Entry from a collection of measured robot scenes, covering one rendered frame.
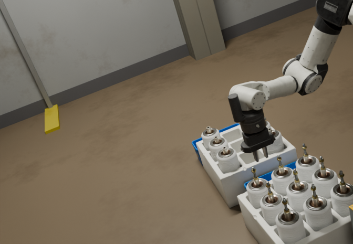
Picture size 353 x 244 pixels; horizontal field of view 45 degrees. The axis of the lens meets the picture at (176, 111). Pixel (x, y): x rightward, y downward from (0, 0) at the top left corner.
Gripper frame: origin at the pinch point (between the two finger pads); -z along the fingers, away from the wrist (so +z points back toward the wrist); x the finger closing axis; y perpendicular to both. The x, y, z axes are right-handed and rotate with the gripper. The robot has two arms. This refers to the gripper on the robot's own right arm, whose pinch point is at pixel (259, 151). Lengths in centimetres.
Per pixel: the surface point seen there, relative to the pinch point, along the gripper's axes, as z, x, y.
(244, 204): -29.8, 7.9, -12.2
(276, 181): -23.6, -7.1, -10.0
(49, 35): 15, 74, -258
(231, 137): -34, -10, -71
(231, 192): -39, 7, -34
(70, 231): -48, 89, -68
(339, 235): -34.1, -15.2, 18.8
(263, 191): -23.5, 0.1, -7.1
